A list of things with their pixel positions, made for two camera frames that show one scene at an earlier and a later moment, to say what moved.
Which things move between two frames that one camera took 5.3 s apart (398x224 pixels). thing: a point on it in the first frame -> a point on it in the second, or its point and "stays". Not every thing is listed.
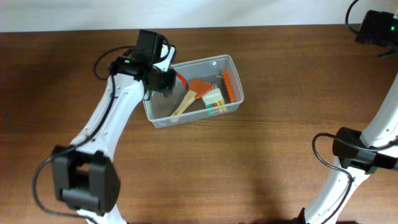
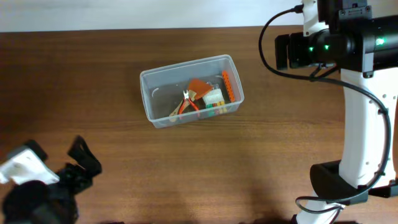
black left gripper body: [165, 82] -> [69, 175]
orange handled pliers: [183, 79] -> [186, 98]
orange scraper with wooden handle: [197, 89] stays
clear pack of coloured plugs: [213, 98] stays
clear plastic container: [205, 88] stays
